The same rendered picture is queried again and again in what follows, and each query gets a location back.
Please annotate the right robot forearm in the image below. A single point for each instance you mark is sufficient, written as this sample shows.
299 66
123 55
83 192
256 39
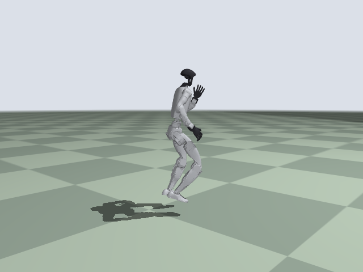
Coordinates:
184 117

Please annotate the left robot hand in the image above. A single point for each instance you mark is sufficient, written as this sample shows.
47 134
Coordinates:
197 93

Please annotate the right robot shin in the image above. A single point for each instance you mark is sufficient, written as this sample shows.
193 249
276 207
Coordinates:
188 178

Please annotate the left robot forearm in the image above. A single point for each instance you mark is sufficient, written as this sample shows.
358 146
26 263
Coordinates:
192 104

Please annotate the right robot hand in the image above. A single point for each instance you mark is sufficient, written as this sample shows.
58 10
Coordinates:
196 131

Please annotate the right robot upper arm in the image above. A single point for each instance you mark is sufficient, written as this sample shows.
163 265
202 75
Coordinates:
183 99

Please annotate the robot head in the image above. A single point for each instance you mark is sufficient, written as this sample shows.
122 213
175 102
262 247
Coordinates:
188 74

